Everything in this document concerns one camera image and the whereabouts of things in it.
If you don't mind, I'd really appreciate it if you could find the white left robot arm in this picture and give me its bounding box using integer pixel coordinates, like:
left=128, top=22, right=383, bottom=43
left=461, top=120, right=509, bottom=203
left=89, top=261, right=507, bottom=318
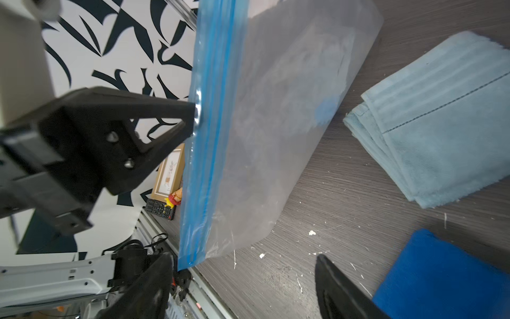
left=1, top=87, right=196, bottom=318

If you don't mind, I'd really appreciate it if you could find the light teal towel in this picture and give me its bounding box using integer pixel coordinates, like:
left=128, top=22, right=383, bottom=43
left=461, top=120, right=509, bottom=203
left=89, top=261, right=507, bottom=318
left=344, top=31, right=509, bottom=209

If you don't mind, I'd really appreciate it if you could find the clear vacuum bag blue zip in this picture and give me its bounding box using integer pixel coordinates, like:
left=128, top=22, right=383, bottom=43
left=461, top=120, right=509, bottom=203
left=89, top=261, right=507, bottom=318
left=177, top=1, right=383, bottom=269

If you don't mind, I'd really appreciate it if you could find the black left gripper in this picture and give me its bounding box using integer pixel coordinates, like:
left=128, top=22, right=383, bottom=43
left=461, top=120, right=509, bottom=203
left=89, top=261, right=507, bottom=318
left=1, top=87, right=195, bottom=235

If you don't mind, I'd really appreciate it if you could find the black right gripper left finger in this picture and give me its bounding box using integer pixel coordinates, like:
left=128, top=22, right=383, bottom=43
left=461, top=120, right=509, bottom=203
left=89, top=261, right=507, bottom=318
left=96, top=252, right=174, bottom=319

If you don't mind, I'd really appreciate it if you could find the black remote control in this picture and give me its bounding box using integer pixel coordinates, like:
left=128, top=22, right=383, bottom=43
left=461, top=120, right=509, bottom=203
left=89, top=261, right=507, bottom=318
left=143, top=199, right=176, bottom=220

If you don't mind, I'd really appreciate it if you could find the red yellow toy figure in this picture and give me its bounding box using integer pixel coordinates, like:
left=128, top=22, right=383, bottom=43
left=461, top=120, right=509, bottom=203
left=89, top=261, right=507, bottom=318
left=165, top=187, right=183, bottom=209

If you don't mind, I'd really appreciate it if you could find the wooden picture frame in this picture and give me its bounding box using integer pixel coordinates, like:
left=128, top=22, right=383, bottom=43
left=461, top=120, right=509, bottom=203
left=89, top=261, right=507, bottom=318
left=151, top=144, right=185, bottom=202

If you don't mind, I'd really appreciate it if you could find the blue towel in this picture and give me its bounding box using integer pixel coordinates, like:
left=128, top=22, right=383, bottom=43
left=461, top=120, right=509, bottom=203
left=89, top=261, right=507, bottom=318
left=373, top=229, right=509, bottom=318

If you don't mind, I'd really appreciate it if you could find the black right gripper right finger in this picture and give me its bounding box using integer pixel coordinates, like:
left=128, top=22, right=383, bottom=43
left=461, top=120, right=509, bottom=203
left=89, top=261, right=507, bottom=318
left=315, top=254, right=388, bottom=319

